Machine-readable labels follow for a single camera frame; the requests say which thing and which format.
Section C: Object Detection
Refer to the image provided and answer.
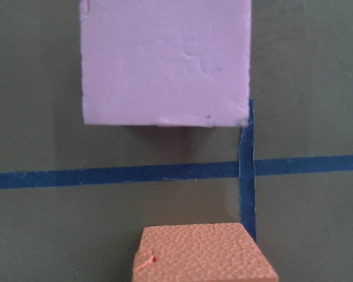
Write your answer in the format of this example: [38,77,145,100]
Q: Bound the orange foam block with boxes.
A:
[132,223,279,281]

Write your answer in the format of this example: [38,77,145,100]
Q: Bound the blue tape line far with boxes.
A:
[0,155,353,190]

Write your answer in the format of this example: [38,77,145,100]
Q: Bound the blue tape line lengthwise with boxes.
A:
[238,99,257,241]

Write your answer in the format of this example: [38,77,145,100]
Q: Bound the pink foam block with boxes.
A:
[79,1,252,127]

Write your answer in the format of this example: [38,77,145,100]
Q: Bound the brown paper table cover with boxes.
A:
[0,1,353,281]

